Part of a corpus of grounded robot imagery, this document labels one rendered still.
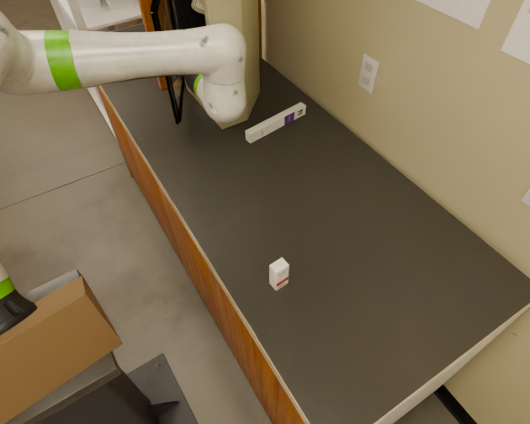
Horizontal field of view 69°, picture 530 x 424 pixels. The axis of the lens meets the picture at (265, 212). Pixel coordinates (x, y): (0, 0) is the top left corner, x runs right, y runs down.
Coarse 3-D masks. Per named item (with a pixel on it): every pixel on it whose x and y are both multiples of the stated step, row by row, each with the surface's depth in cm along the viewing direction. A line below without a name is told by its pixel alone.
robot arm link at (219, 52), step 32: (96, 32) 79; (128, 32) 81; (160, 32) 82; (192, 32) 82; (224, 32) 83; (96, 64) 78; (128, 64) 80; (160, 64) 82; (192, 64) 83; (224, 64) 85
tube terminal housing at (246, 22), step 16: (208, 0) 110; (224, 0) 112; (240, 0) 115; (256, 0) 131; (208, 16) 113; (224, 16) 115; (240, 16) 118; (256, 16) 134; (256, 32) 138; (256, 48) 142; (256, 64) 146; (256, 80) 150; (256, 96) 155; (224, 128) 144
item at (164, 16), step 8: (152, 0) 111; (160, 0) 118; (152, 8) 108; (160, 8) 117; (168, 8) 131; (152, 16) 108; (160, 16) 116; (168, 16) 130; (160, 24) 116; (168, 24) 130; (176, 80) 138; (168, 88) 126; (176, 88) 137; (176, 96) 136; (176, 120) 136
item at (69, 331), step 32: (64, 288) 95; (32, 320) 75; (64, 320) 74; (96, 320) 80; (0, 352) 68; (32, 352) 74; (64, 352) 80; (96, 352) 87; (0, 384) 73; (32, 384) 79; (0, 416) 79
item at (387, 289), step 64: (128, 128) 145; (192, 128) 145; (320, 128) 144; (192, 192) 124; (256, 192) 124; (320, 192) 123; (384, 192) 123; (256, 256) 108; (320, 256) 108; (384, 256) 107; (448, 256) 107; (256, 320) 96; (320, 320) 96; (384, 320) 95; (448, 320) 95; (320, 384) 86; (384, 384) 86
